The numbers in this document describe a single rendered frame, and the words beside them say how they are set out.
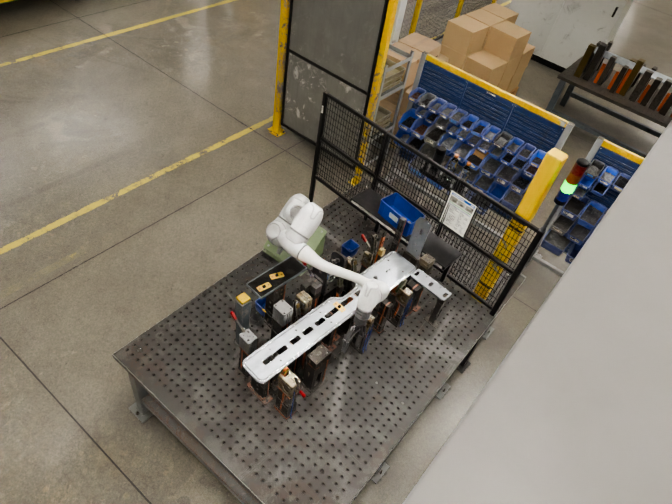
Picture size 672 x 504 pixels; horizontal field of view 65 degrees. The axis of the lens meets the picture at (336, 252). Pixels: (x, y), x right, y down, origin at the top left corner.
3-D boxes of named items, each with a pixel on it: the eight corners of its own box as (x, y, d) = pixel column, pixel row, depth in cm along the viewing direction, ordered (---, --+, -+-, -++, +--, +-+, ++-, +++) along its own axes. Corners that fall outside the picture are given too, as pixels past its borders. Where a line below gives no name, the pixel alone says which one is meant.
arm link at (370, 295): (369, 314, 286) (378, 308, 297) (378, 289, 281) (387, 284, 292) (352, 306, 290) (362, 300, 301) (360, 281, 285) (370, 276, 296)
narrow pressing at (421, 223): (417, 259, 365) (431, 224, 341) (405, 250, 370) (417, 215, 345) (418, 259, 365) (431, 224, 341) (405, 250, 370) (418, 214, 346)
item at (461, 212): (463, 239, 365) (478, 206, 343) (437, 221, 374) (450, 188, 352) (465, 238, 366) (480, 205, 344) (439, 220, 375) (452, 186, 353)
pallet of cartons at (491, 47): (473, 122, 699) (502, 46, 624) (425, 95, 730) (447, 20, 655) (515, 95, 769) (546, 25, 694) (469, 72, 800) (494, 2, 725)
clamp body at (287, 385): (287, 423, 301) (292, 393, 275) (270, 406, 307) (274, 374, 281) (300, 412, 307) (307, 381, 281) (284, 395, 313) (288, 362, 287)
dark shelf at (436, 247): (443, 270, 361) (444, 268, 359) (349, 200, 398) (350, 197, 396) (461, 256, 374) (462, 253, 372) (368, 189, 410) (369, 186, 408)
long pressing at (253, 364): (264, 389, 282) (264, 388, 281) (238, 362, 291) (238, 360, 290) (418, 269, 361) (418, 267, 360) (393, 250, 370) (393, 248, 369)
